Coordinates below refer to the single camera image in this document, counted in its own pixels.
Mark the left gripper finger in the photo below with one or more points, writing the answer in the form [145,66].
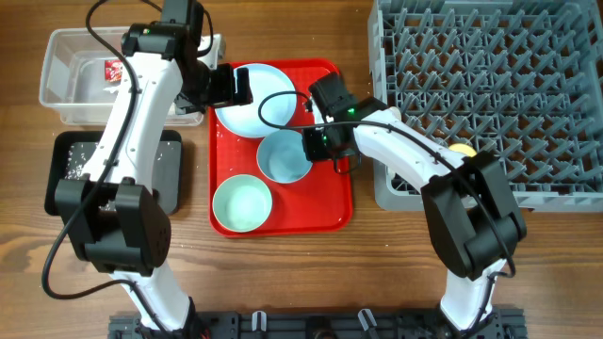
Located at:
[202,107]
[243,94]

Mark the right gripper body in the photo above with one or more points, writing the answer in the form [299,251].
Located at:
[318,145]

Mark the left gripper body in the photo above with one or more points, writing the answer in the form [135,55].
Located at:
[213,86]

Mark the light blue bowl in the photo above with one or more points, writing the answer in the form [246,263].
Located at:
[281,157]

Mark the green bowl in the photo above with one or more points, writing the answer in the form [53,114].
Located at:
[242,203]

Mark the pile of rice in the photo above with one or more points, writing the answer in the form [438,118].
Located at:
[167,156]

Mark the yellow plastic cup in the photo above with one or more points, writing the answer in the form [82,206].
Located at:
[463,148]

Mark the white plastic spoon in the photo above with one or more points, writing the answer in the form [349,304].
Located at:
[395,112]

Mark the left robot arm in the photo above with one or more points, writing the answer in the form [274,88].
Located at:
[110,213]

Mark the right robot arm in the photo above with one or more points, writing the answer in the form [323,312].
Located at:
[473,218]

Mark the clear plastic waste bin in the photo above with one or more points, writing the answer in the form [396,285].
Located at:
[73,77]

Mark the black food waste tray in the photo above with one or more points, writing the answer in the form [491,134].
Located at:
[59,159]

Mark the grey dishwasher rack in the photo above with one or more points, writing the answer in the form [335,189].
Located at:
[519,79]

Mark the crumpled white tissue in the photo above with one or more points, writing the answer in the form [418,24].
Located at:
[176,109]

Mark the red serving tray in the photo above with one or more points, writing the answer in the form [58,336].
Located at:
[318,203]

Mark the red snack wrapper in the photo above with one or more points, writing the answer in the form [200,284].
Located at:
[113,70]

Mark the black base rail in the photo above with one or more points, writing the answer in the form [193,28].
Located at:
[409,323]

